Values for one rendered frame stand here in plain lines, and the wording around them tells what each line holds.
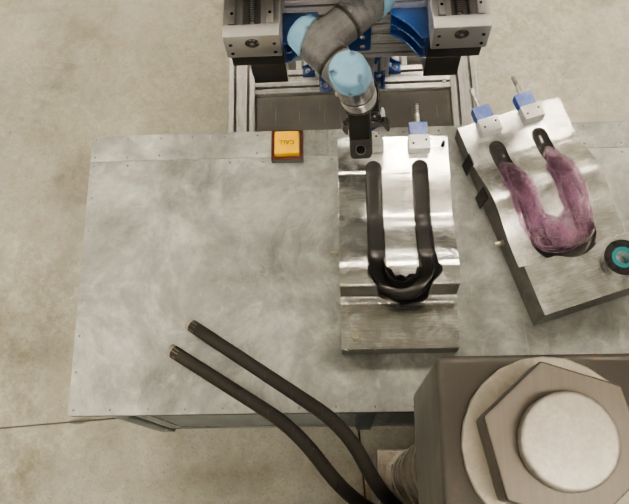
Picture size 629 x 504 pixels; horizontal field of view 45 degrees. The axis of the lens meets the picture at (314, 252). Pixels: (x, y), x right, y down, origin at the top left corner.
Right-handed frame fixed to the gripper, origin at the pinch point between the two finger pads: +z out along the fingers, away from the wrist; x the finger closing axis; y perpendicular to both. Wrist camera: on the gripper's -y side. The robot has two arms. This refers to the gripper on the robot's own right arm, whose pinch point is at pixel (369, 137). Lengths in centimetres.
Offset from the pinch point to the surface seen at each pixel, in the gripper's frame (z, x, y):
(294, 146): 7.9, 19.4, 1.8
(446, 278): -2.0, -15.5, -33.8
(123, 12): 94, 105, 90
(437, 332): 3.4, -12.9, -45.0
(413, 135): 3.7, -9.8, 0.7
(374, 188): 4.4, -0.2, -11.1
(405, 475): -45, -8, -69
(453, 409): -115, -16, -56
